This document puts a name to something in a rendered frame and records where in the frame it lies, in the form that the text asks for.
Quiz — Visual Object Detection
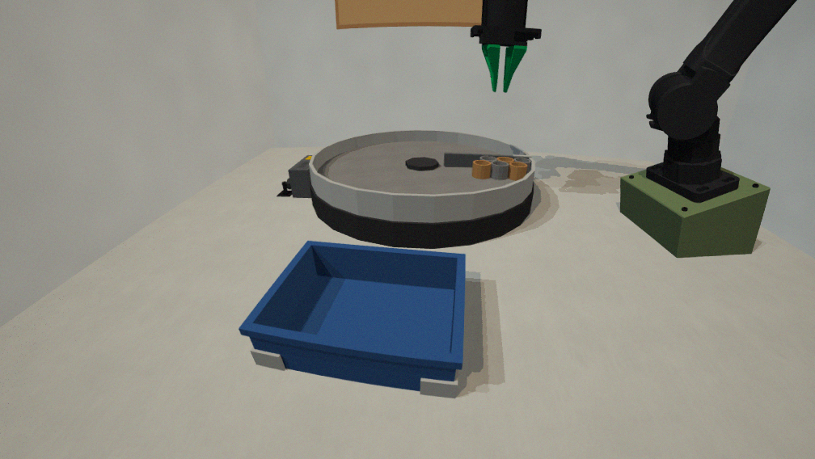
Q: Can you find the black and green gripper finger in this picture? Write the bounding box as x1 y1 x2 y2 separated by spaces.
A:
482 44 500 92
504 45 527 93

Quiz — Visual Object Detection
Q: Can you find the blue open tray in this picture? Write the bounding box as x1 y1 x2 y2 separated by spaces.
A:
239 241 466 398

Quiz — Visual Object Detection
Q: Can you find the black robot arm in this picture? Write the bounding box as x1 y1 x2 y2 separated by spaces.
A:
646 0 797 203

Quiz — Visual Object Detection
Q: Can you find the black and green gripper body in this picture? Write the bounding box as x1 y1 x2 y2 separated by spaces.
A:
471 0 542 47

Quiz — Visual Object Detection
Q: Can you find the grey round turntable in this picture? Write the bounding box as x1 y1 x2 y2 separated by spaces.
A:
277 130 535 249

